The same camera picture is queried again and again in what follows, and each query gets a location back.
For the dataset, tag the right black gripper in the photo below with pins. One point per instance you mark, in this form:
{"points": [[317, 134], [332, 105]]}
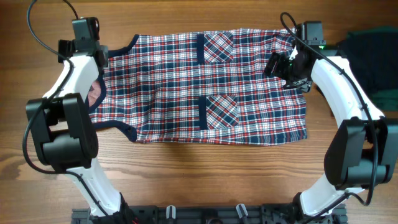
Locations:
{"points": [[304, 84]]}

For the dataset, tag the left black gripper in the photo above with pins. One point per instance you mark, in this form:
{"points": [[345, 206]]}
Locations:
{"points": [[63, 44]]}

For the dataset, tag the black mesh shorts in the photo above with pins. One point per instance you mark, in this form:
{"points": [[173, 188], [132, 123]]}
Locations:
{"points": [[372, 56]]}

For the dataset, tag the plaid sleeveless shirt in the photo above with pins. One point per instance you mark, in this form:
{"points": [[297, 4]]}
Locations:
{"points": [[200, 87]]}

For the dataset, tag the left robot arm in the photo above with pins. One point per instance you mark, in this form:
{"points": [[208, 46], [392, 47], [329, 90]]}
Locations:
{"points": [[63, 134]]}

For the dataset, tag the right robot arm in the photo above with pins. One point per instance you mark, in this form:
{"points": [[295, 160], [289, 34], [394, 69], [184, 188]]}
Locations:
{"points": [[363, 152]]}

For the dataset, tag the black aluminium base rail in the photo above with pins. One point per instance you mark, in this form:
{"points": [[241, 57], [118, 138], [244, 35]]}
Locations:
{"points": [[266, 213]]}

